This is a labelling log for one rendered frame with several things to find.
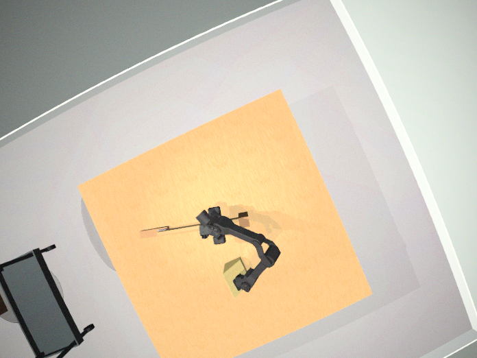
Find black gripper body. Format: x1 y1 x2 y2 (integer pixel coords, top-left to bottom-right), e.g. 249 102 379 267
208 206 226 245

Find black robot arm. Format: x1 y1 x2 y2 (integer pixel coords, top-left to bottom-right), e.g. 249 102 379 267
195 210 281 293

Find long wooden rail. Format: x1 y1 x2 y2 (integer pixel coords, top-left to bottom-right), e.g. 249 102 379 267
157 217 239 236

